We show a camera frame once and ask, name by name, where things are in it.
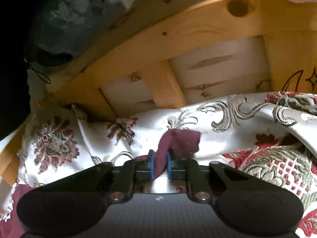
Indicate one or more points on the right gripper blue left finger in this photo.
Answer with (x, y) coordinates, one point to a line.
(151, 163)

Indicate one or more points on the pine wood bed frame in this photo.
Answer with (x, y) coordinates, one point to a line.
(169, 54)

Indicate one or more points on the dark blue patterned garment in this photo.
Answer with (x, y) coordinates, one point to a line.
(70, 26)

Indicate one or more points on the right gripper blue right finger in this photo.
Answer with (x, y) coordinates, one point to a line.
(169, 165)

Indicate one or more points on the maroon long sleeve shirt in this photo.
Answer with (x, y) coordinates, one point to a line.
(183, 143)

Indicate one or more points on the white floral bedspread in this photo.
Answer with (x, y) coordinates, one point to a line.
(271, 136)

